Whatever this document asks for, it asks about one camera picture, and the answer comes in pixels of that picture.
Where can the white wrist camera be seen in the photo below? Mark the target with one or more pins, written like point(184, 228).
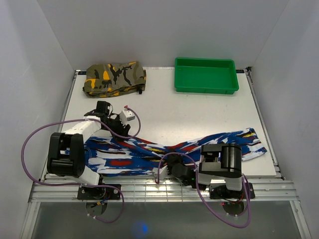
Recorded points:
point(126, 115)
point(160, 174)

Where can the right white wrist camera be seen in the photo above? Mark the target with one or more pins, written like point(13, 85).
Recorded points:
point(160, 174)

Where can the blue white red patterned trousers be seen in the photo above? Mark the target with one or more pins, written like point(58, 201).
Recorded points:
point(137, 156)

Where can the aluminium table edge rail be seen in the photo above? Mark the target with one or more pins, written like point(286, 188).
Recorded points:
point(144, 189)

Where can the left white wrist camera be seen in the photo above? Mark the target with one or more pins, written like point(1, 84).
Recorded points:
point(126, 115)

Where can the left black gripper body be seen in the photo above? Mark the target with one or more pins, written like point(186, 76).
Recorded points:
point(116, 126)

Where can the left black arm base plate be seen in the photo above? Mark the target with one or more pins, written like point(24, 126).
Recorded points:
point(89, 193)

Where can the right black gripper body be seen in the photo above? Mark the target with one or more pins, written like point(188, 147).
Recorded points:
point(177, 159)

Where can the folded camouflage trousers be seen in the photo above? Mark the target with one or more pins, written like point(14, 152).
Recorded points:
point(112, 80)

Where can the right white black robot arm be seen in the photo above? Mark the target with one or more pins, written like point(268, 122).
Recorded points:
point(221, 160)

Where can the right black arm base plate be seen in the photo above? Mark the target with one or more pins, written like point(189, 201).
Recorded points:
point(219, 191)

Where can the green plastic tray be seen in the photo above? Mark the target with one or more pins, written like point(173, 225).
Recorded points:
point(210, 76)

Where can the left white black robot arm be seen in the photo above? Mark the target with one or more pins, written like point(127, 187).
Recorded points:
point(66, 155)

